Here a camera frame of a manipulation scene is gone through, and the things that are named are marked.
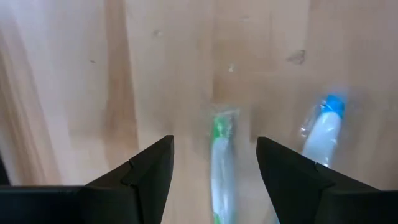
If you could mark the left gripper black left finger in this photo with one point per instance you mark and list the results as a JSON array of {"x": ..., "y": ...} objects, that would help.
[{"x": 149, "y": 193}]

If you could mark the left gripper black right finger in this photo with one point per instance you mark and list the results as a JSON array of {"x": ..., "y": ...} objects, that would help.
[{"x": 286, "y": 186}]

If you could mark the green wrapped toothbrush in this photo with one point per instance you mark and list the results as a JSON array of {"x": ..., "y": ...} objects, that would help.
[{"x": 222, "y": 161}]

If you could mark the blue wrapped toothbrush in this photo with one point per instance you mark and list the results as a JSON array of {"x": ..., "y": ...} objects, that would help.
[{"x": 325, "y": 137}]

